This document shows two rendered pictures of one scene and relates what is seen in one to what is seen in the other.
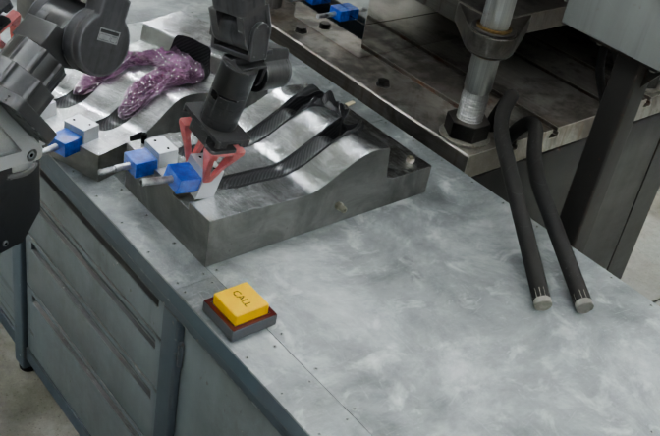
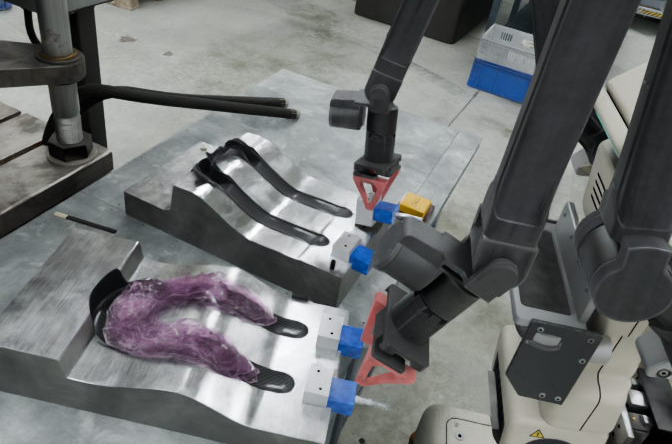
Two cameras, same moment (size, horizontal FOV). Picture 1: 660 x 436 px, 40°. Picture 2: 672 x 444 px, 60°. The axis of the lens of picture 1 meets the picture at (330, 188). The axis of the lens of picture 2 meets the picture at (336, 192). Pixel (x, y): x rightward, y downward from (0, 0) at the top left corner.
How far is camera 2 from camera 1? 198 cm
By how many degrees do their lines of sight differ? 89
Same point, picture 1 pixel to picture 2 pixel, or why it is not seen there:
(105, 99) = (255, 342)
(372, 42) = not seen: outside the picture
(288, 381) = (436, 188)
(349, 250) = not seen: hidden behind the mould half
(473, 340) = (343, 137)
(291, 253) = not seen: hidden behind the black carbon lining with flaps
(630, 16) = not seen: outside the picture
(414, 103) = (16, 183)
